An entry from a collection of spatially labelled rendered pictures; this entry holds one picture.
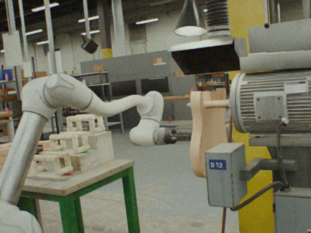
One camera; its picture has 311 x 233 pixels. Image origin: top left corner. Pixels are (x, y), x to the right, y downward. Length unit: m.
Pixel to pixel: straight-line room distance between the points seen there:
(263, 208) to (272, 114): 1.32
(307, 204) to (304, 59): 0.52
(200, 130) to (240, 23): 1.09
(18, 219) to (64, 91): 0.50
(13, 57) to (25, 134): 1.81
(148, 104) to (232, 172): 0.73
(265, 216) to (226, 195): 1.37
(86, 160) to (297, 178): 1.09
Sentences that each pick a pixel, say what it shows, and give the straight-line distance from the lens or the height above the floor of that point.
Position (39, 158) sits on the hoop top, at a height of 1.04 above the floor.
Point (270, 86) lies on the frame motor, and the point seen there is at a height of 1.32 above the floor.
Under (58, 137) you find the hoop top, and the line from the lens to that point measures 2.06.
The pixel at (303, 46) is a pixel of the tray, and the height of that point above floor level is 1.46.
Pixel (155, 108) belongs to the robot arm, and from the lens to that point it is 1.86.
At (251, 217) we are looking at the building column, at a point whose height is 0.36.
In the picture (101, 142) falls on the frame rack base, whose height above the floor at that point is 1.06.
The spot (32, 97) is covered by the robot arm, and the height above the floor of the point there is 1.36.
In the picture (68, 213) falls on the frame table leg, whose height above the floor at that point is 0.81.
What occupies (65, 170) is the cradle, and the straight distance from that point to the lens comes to 1.92.
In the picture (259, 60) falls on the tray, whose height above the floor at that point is 1.42.
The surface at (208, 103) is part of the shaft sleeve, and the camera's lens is 1.61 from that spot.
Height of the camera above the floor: 1.39
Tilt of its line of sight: 7 degrees down
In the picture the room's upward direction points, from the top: 6 degrees counter-clockwise
